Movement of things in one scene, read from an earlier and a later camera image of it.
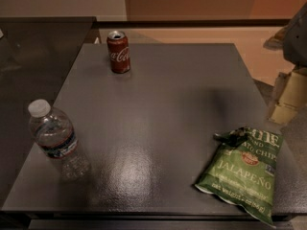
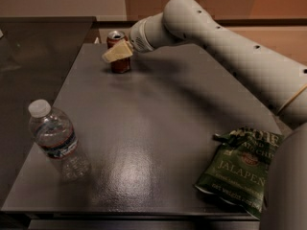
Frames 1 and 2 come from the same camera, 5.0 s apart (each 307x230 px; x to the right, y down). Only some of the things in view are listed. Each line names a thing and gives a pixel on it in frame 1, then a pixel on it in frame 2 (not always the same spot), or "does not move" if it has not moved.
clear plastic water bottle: [57, 138] does not move
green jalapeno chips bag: [242, 171] does not move
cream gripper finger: [291, 96] → [145, 36]
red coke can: [119, 51] does not move
